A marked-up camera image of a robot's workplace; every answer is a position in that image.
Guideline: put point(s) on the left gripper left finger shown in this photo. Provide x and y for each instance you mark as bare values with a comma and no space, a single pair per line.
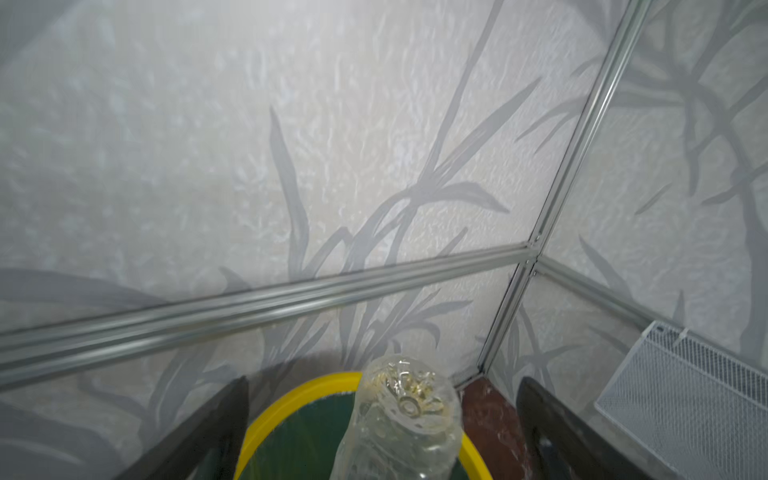
206,445

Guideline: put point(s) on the white wire mesh basket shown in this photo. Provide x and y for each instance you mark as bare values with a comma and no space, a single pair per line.
699,410

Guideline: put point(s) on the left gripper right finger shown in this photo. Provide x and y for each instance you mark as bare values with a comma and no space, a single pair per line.
561,444

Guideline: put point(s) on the teal bin with yellow rim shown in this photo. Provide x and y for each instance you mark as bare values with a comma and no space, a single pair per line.
297,437

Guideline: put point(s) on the aluminium frame crossbar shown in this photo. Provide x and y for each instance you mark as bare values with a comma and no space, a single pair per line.
38,354

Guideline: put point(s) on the crushed clear bottle white cap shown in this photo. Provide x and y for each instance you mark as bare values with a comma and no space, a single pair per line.
406,423

